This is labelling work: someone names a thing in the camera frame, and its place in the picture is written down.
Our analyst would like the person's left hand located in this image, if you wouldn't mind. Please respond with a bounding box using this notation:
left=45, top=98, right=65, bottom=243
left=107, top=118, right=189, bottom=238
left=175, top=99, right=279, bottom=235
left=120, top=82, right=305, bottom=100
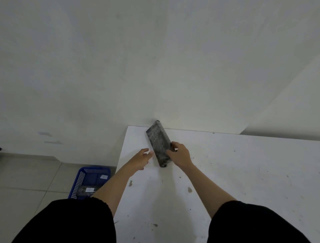
left=127, top=148, right=155, bottom=171

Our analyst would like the black left sleeve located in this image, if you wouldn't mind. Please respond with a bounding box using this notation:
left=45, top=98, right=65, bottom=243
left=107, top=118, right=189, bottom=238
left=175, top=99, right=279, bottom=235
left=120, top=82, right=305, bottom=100
left=11, top=197, right=117, bottom=243

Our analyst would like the blue plastic basket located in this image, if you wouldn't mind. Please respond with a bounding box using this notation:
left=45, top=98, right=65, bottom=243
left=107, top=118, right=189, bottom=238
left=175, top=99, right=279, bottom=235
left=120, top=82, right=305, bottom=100
left=68, top=166, right=111, bottom=200

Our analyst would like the black right sleeve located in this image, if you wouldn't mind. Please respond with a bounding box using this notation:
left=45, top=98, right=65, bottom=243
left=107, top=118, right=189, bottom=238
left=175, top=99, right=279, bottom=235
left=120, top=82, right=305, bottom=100
left=207, top=200, right=312, bottom=243

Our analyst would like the person's right hand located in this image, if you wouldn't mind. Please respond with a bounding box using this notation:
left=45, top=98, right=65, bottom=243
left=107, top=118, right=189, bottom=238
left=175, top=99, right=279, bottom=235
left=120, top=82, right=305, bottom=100
left=166, top=141, right=193, bottom=171

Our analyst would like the black sleeve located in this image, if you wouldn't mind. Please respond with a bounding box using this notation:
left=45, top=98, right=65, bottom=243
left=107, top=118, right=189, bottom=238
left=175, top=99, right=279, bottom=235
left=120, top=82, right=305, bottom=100
left=207, top=200, right=312, bottom=243
left=11, top=197, right=117, bottom=243

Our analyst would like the person's right forearm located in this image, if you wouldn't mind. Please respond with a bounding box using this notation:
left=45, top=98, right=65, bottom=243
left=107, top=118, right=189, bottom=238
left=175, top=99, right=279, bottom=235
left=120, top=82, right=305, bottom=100
left=182, top=163, right=237, bottom=220

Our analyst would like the person's left forearm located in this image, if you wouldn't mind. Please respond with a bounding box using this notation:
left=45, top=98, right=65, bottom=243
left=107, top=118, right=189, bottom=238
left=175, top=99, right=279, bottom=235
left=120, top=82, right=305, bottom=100
left=91, top=163, right=140, bottom=217

